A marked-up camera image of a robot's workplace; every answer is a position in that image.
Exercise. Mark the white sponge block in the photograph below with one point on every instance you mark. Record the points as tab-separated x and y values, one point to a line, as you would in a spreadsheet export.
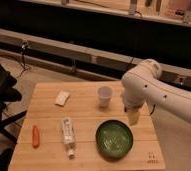
62	98

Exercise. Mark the translucent plastic cup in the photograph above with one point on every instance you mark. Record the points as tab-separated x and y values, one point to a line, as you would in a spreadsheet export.
104	95

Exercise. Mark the clear plastic bottle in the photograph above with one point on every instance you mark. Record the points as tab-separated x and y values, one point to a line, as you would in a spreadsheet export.
68	136

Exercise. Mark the green ceramic bowl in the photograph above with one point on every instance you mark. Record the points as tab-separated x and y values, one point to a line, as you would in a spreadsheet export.
114	139

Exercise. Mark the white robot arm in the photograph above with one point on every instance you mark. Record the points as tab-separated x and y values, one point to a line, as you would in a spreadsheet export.
141	83

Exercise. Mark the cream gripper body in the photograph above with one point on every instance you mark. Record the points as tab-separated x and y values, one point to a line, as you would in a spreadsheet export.
133	115

